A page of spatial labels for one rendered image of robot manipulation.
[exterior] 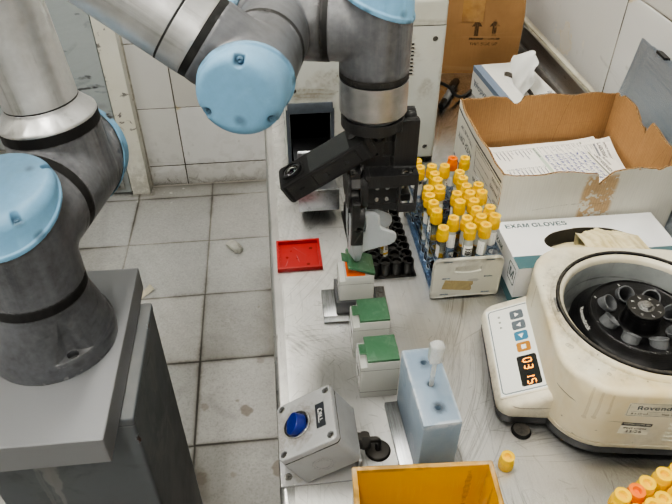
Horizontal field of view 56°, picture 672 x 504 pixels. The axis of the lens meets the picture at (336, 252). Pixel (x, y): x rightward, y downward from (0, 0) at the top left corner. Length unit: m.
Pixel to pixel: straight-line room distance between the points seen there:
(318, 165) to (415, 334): 0.28
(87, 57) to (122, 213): 0.61
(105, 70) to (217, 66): 2.02
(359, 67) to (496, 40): 0.93
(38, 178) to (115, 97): 1.85
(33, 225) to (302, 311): 0.38
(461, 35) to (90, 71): 1.46
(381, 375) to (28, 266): 0.41
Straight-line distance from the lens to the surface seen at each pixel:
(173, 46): 0.55
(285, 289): 0.93
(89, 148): 0.82
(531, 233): 0.96
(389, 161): 0.74
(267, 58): 0.53
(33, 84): 0.79
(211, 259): 2.38
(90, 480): 0.94
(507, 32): 1.57
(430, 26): 1.12
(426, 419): 0.66
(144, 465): 0.90
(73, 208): 0.77
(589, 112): 1.23
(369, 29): 0.65
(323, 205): 1.04
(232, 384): 1.96
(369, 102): 0.68
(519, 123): 1.18
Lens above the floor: 1.51
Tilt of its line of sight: 40 degrees down
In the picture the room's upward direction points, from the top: straight up
